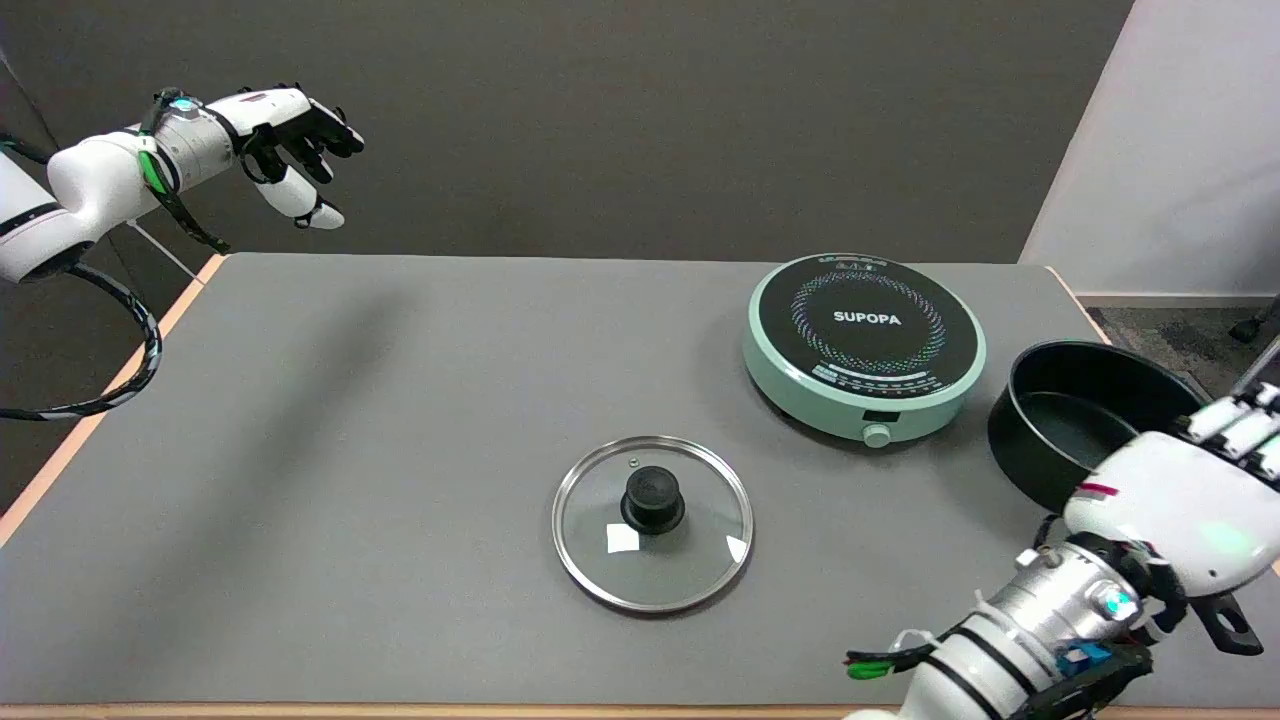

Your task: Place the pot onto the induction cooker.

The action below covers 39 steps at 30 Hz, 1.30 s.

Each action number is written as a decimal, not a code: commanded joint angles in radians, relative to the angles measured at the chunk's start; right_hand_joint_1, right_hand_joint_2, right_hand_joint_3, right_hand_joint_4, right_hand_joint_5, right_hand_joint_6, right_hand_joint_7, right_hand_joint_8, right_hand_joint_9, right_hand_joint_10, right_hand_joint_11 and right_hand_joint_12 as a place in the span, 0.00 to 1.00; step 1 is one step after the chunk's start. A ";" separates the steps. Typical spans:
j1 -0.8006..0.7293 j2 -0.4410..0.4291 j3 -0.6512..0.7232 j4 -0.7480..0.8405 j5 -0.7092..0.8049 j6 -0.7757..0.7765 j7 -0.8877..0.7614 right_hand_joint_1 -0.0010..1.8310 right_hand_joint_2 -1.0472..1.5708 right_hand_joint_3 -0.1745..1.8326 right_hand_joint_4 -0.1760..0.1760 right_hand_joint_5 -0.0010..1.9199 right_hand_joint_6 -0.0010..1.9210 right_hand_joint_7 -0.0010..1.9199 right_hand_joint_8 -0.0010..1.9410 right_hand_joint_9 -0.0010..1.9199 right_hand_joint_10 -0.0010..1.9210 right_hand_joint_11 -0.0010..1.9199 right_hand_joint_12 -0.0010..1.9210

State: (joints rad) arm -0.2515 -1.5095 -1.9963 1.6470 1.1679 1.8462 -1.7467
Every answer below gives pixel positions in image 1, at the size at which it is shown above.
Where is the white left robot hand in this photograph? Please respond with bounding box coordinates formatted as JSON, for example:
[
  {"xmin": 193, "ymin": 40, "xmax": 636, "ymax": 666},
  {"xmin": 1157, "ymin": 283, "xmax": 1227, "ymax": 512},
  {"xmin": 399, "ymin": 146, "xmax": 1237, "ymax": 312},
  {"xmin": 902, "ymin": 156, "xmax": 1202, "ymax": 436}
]
[{"xmin": 205, "ymin": 85, "xmax": 366, "ymax": 232}]

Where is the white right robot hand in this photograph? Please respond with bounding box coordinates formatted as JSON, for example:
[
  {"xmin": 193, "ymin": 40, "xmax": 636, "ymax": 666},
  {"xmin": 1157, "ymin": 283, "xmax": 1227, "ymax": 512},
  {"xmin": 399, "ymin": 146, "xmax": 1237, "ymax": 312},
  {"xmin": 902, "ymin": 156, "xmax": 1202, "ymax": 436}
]
[{"xmin": 1062, "ymin": 383, "xmax": 1280, "ymax": 599}]

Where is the black pot with handle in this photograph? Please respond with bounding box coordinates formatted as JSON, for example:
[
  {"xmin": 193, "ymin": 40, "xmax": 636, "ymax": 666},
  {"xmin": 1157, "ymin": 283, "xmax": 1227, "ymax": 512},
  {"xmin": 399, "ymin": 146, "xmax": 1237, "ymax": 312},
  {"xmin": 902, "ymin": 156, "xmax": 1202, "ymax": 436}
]
[{"xmin": 988, "ymin": 340, "xmax": 1263, "ymax": 656}]

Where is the mint green induction cooker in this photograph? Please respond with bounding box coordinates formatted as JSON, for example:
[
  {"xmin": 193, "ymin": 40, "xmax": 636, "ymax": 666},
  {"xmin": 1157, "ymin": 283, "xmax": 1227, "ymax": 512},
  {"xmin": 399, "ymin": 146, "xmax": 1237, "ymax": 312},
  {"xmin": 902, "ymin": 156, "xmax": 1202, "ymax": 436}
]
[{"xmin": 742, "ymin": 253, "xmax": 988, "ymax": 448}]

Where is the grey metal chair leg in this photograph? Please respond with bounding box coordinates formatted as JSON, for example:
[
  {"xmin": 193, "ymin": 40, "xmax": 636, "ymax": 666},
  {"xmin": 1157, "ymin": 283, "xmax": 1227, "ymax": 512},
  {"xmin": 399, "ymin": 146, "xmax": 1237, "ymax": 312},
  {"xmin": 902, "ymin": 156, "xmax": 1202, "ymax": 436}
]
[{"xmin": 1235, "ymin": 335, "xmax": 1280, "ymax": 396}]

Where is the black chair caster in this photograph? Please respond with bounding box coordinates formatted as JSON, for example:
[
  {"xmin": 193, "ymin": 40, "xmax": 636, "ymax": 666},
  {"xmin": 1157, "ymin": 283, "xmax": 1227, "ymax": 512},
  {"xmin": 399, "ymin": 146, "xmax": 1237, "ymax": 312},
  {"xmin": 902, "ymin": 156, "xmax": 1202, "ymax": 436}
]
[{"xmin": 1230, "ymin": 298, "xmax": 1280, "ymax": 344}]

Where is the glass lid with black knob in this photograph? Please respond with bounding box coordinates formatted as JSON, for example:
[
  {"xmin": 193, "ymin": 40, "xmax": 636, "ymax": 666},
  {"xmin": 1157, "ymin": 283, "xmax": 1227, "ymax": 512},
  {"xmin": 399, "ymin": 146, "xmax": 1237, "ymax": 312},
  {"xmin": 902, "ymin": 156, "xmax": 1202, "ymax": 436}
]
[{"xmin": 552, "ymin": 435, "xmax": 755, "ymax": 614}]

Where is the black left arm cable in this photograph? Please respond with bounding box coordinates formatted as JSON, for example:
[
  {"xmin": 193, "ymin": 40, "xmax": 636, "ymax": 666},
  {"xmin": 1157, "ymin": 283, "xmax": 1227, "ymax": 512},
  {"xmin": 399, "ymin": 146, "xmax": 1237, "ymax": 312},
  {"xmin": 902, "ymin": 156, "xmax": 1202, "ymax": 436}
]
[{"xmin": 0, "ymin": 262, "xmax": 163, "ymax": 421}]

